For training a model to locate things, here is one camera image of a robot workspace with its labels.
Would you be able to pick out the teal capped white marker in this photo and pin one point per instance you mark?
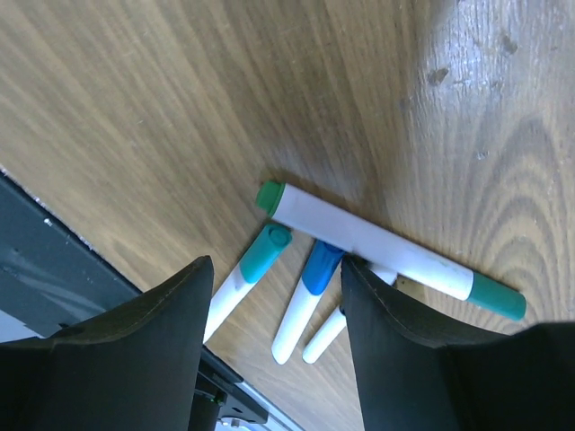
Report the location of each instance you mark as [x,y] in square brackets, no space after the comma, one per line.
[250,269]

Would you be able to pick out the blue capped white marker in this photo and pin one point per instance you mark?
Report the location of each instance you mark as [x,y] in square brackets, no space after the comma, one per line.
[315,277]

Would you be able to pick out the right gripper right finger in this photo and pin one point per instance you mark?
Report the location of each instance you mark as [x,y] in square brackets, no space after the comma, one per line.
[419,369]

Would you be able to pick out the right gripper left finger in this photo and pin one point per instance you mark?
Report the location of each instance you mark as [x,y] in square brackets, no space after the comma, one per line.
[132,368]

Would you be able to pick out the black capped white marker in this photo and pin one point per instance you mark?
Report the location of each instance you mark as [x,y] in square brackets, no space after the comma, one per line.
[336,322]

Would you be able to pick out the green capped white marker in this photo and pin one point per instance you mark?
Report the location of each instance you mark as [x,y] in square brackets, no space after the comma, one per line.
[324,221]

